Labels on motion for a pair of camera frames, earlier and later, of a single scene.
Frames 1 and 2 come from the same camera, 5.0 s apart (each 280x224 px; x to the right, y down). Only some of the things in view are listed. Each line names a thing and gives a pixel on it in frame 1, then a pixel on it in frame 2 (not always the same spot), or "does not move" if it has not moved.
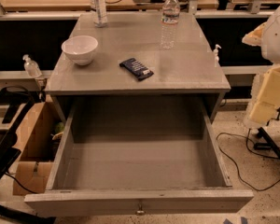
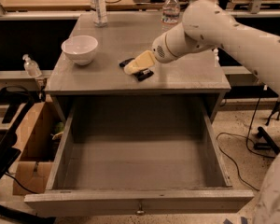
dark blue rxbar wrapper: (135, 68) does not move
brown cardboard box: (35, 151) does not move
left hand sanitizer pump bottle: (31, 67) does not move
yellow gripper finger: (256, 36) to (144, 61)
